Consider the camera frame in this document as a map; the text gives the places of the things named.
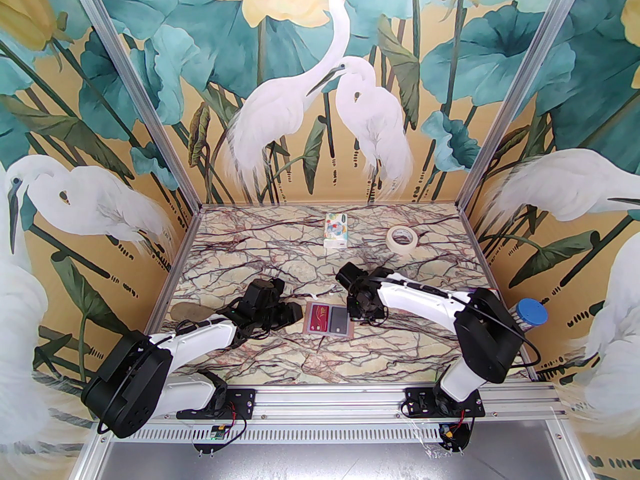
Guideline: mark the pink leather card holder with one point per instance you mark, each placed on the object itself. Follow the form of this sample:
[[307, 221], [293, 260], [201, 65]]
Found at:
[[351, 324]]

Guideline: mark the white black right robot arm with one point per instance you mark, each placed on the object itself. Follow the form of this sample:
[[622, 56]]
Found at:
[[415, 300]]

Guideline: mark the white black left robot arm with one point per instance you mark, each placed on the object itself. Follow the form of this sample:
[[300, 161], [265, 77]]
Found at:
[[200, 340]]

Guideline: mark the cream masking tape roll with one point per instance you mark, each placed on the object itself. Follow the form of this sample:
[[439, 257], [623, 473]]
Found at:
[[400, 250]]

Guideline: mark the grey stone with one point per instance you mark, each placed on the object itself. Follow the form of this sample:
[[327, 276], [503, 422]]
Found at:
[[192, 310]]

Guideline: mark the floral tissue pack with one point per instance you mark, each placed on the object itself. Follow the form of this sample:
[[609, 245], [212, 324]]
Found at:
[[335, 230]]

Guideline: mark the green circuit board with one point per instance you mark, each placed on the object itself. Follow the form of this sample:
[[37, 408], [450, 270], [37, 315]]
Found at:
[[217, 434]]

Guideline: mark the colourful marker pen set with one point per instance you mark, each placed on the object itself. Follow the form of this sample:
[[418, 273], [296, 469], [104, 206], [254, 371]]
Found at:
[[495, 291]]

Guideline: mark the yellow power connector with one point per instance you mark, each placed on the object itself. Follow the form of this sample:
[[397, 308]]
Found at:
[[450, 433]]

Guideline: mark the grey metal front panel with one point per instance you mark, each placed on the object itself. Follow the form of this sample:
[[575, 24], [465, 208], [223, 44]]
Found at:
[[325, 463]]

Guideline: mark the clear jar blue lid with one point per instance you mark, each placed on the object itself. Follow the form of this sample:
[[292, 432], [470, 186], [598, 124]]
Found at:
[[530, 313]]

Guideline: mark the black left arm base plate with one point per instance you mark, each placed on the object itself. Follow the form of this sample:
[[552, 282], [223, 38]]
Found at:
[[240, 400]]

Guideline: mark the aluminium front rail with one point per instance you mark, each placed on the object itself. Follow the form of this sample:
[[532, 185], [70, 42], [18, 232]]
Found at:
[[325, 403]]

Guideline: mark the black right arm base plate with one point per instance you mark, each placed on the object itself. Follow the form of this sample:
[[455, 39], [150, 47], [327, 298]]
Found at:
[[420, 403]]

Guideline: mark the aluminium frame post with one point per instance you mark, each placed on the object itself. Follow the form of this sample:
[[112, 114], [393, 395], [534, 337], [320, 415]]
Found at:
[[142, 88], [522, 88]]

